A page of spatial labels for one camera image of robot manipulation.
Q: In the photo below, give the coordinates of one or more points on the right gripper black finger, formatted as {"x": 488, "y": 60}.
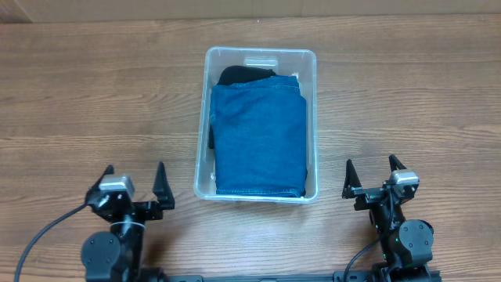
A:
{"x": 395, "y": 163}
{"x": 352, "y": 185}

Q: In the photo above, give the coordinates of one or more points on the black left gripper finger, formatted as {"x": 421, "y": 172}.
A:
{"x": 162, "y": 190}
{"x": 95, "y": 187}

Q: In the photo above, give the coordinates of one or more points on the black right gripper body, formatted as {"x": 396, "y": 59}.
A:
{"x": 369, "y": 196}

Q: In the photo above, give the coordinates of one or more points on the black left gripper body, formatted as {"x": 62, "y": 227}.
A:
{"x": 139, "y": 207}

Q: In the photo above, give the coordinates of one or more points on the blue denim cloth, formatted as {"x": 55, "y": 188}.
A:
{"x": 260, "y": 138}

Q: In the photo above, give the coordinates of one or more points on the black cloth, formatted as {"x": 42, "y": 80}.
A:
{"x": 242, "y": 74}

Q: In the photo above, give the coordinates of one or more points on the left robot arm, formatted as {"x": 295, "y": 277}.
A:
{"x": 116, "y": 255}

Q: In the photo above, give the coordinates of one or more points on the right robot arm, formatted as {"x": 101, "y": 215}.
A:
{"x": 406, "y": 244}

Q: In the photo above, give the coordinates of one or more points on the clear plastic storage bin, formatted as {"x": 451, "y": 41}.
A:
{"x": 300, "y": 63}

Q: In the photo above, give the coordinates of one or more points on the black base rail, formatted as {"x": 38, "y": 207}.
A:
{"x": 337, "y": 276}

